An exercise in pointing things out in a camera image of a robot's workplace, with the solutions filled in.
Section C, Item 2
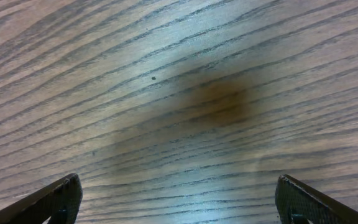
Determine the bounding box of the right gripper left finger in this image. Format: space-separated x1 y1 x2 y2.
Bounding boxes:
0 173 83 224

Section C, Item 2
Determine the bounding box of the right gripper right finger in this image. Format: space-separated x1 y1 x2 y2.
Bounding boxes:
275 175 358 224

